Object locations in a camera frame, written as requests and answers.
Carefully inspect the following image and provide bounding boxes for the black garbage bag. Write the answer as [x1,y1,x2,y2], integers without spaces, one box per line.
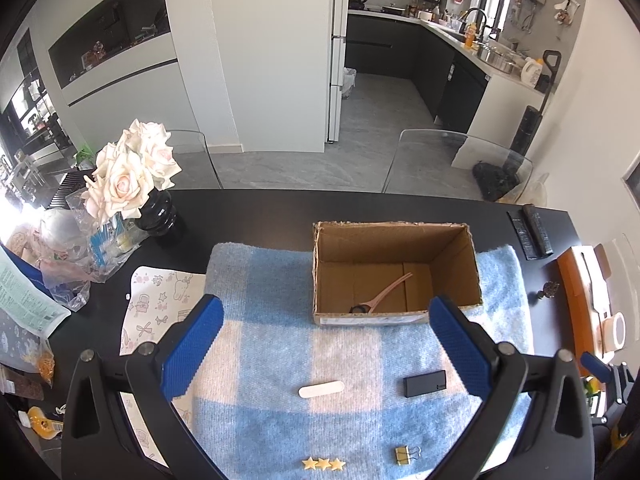
[472,162,520,202]

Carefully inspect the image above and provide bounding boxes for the clear plastic bag pile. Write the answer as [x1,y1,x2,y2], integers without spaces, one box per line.
[6,208,148,312]

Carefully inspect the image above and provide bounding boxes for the small bronze figurine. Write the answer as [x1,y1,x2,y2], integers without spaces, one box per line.
[536,281,560,300]

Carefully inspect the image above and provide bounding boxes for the white cartoon-print paper mat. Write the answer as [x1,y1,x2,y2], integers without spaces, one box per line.
[119,266,205,467]

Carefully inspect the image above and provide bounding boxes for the transparent chair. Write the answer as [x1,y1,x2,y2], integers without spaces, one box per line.
[167,130,222,190]
[382,129,534,204]

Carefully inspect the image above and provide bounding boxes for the right transparent chair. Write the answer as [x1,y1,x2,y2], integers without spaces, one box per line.
[382,129,534,204]

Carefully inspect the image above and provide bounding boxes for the black glossy vase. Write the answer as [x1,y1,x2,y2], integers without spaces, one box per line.
[134,188,177,237]

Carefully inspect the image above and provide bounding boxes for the black rectangular device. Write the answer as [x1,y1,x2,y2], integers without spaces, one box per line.
[402,370,447,399]

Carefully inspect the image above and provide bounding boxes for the white tape roll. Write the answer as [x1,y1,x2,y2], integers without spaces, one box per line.
[601,312,626,353]

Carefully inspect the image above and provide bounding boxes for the blue white checked blanket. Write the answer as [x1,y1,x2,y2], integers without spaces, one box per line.
[191,242,535,480]

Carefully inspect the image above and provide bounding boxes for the black remote control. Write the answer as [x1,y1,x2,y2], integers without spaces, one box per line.
[508,211,538,261]
[522,204,553,258]

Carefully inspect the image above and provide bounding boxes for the white oblong eraser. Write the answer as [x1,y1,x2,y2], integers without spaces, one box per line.
[297,380,345,400]

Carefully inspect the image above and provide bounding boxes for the gold binder clip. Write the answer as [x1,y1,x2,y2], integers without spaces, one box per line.
[394,445,421,466]

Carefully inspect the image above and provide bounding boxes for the white refrigerator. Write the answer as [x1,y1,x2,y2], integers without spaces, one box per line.
[326,0,348,144]

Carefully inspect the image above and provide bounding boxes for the steel cooking pot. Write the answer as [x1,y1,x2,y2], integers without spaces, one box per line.
[477,42,520,74]

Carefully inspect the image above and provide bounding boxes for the black upright vacuum cleaner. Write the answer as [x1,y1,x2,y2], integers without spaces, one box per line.
[508,49,563,157]

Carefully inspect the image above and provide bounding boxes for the green printed leaflet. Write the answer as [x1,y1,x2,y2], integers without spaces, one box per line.
[0,246,70,338]

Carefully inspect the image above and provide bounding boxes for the yellow tape dispenser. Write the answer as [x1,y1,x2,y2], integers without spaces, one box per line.
[27,406,64,440]

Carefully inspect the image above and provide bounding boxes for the black kitchen faucet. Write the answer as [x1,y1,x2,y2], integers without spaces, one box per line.
[459,6,488,41]

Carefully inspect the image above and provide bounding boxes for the pink plastic spoon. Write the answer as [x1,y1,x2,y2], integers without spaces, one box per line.
[350,272,412,314]

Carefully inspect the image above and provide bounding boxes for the brown cardboard box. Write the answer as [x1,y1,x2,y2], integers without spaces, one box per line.
[312,221,483,326]

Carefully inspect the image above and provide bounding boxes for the white detergent jug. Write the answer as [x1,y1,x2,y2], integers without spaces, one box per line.
[521,58,544,88]

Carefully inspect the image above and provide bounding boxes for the white rose bouquet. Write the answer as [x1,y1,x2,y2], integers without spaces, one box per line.
[81,119,181,226]

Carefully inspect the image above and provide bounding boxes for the left transparent chair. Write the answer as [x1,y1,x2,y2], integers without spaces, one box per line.
[167,130,222,190]

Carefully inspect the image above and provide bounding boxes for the gold three-star hair clip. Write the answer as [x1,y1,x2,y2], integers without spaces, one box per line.
[302,457,347,471]

